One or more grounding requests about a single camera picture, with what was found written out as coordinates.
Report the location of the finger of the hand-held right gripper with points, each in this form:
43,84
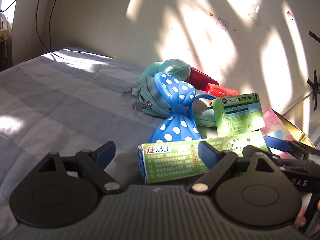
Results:
252,151
276,143

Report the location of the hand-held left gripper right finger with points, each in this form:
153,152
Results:
207,155

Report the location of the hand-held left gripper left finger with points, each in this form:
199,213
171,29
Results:
107,152

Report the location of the pink biscuit tin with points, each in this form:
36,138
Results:
275,127

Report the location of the green toothpaste box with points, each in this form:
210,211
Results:
170,160

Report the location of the green medicine box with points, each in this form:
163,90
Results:
237,115

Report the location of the teal zip pouch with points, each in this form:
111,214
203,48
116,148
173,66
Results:
150,105

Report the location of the small red box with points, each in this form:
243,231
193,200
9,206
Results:
220,91

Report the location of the person's right hand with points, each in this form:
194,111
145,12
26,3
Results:
301,221

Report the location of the dark red carton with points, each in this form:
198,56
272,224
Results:
200,78

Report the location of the teal plush toy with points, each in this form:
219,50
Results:
175,68

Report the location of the black tape strip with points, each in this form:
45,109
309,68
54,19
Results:
313,36

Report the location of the small pink wall sticker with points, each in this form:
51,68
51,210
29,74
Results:
222,23

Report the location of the torn white wall tape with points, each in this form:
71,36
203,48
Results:
255,10

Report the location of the beige wall socket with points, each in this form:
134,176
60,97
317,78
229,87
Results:
3,35

